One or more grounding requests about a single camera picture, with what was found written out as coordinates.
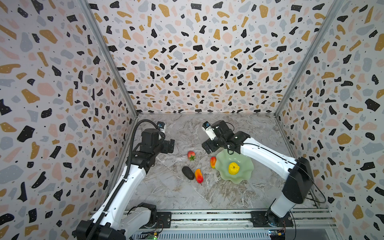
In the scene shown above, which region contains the dark fake avocado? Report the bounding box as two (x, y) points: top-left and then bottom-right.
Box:
(182, 166), (195, 180)

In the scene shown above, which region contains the red yellow fake mango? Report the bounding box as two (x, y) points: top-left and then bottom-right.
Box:
(195, 169), (204, 184)

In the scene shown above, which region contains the yellow fake fruit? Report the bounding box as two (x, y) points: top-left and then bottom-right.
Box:
(228, 162), (240, 176)

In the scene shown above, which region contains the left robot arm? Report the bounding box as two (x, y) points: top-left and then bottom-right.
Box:
(75, 129), (175, 240)

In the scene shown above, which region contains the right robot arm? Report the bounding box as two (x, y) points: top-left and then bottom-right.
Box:
(202, 121), (314, 227)

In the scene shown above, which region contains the red orange fake peach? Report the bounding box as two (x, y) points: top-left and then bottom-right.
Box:
(210, 157), (217, 169)

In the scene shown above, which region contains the red fake strawberry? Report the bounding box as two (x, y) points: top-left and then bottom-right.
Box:
(187, 151), (196, 161)

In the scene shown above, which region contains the green scalloped fruit bowl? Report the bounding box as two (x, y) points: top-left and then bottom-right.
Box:
(215, 150), (254, 184)

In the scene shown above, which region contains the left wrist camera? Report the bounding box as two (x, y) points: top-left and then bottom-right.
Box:
(157, 121), (166, 132)

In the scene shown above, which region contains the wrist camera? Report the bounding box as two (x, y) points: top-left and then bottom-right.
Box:
(157, 121), (166, 132)
(202, 122), (216, 141)

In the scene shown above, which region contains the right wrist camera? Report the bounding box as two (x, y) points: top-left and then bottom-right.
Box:
(202, 122), (216, 141)

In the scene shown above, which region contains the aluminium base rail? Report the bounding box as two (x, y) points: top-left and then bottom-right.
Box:
(115, 208), (342, 240)

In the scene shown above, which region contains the black corrugated cable conduit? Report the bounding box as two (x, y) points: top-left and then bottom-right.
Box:
(89, 119), (160, 240)

